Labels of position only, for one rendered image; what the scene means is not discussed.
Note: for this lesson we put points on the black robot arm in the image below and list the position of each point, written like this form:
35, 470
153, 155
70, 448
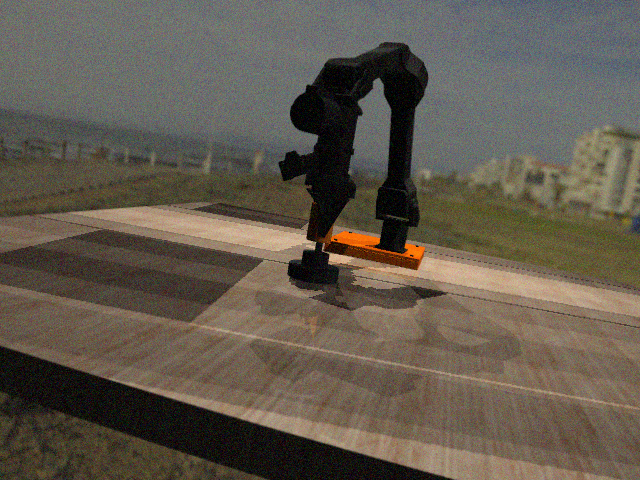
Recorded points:
329, 108

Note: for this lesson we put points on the dark grey round pedestal with shaft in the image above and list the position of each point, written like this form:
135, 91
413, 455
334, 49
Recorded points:
314, 267

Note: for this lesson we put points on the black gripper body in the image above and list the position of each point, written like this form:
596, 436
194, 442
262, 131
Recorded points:
334, 158

